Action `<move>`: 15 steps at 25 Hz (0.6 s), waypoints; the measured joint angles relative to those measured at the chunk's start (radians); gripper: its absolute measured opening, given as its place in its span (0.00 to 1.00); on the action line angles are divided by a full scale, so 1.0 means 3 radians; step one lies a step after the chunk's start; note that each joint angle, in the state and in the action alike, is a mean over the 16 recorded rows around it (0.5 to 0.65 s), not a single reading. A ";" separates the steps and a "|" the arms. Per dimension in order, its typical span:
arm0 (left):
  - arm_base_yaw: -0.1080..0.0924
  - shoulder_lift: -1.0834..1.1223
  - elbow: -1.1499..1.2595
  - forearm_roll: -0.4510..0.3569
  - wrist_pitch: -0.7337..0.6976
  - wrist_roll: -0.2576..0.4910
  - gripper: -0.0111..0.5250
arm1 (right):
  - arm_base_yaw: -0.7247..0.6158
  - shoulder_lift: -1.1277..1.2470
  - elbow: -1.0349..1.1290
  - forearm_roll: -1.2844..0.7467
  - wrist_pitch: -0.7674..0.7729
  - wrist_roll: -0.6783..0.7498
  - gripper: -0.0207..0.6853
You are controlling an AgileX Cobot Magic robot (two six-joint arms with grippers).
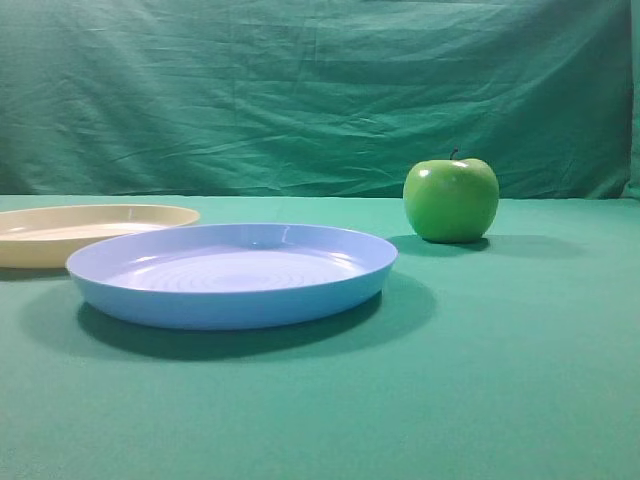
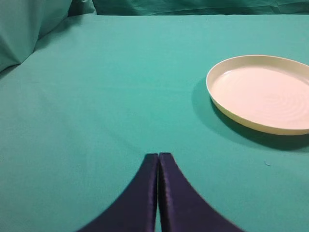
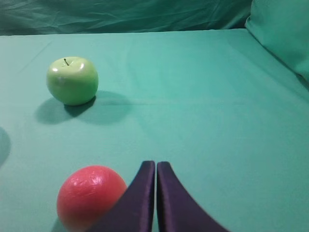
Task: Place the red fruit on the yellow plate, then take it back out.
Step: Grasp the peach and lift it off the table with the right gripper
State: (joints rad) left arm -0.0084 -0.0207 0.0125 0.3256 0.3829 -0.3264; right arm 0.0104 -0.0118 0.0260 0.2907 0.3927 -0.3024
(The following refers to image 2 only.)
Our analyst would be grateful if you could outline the green tablecloth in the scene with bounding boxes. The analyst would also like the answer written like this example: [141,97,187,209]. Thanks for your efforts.
[0,14,309,232]

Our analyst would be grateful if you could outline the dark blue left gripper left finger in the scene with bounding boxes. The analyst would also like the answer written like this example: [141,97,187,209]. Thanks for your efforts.
[79,153,158,232]

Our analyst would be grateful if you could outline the pale yellow round plate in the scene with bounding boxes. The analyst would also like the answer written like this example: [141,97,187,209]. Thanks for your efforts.
[205,55,309,135]

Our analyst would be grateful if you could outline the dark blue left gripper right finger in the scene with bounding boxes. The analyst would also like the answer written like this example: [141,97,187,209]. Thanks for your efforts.
[158,153,242,232]

